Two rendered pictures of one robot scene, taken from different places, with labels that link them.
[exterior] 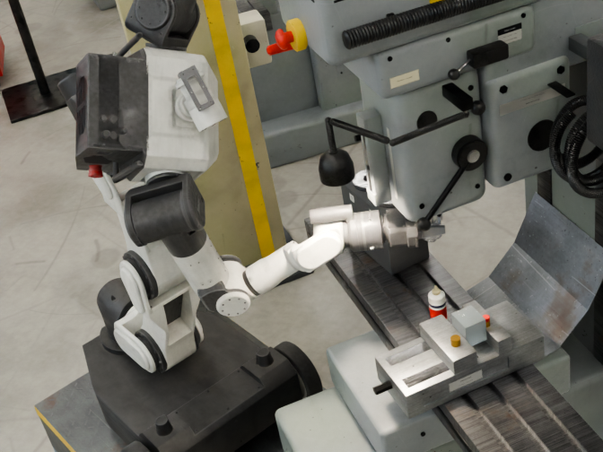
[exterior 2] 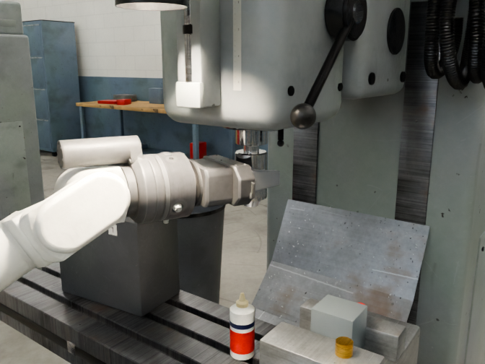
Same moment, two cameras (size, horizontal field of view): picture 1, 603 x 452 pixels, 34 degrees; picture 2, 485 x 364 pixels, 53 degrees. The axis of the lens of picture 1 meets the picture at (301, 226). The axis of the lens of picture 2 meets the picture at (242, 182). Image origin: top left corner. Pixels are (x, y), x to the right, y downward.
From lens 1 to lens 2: 1.66 m
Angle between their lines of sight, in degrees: 40
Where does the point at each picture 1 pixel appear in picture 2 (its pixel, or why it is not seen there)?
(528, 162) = (384, 67)
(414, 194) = (283, 62)
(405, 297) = (175, 336)
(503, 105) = not seen: outside the picture
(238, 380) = not seen: outside the picture
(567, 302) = (378, 301)
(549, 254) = (329, 256)
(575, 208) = (358, 191)
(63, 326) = not seen: outside the picture
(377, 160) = (208, 12)
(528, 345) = (412, 344)
